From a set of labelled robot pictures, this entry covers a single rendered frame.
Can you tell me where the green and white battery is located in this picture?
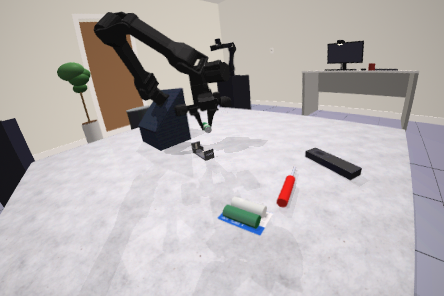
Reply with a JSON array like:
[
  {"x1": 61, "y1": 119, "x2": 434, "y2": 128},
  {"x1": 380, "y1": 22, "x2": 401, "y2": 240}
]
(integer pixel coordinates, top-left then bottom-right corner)
[{"x1": 202, "y1": 122, "x2": 212, "y2": 133}]

